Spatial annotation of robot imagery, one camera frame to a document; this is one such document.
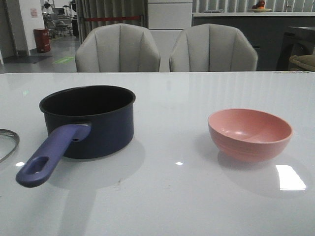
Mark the red barrier belt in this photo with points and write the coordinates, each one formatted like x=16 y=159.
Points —
x=139 y=17

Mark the pink bowl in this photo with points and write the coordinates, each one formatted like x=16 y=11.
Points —
x=249 y=135

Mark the left beige chair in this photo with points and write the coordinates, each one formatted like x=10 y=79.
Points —
x=118 y=48

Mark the olive cushion seat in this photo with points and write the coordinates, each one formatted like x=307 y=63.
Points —
x=302 y=63

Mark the dark blue saucepan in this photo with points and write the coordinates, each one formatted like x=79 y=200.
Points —
x=82 y=123

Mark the right beige chair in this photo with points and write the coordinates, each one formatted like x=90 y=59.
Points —
x=212 y=48

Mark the glass lid with blue knob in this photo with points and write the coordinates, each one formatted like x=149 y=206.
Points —
x=9 y=141

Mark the dark grey counter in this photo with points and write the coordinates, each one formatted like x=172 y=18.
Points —
x=276 y=36

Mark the white cabinet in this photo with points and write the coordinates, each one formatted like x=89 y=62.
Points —
x=166 y=19

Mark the fruit plate on counter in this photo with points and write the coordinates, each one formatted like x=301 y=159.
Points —
x=259 y=6

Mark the beige chair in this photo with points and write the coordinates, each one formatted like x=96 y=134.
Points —
x=118 y=48
x=212 y=48

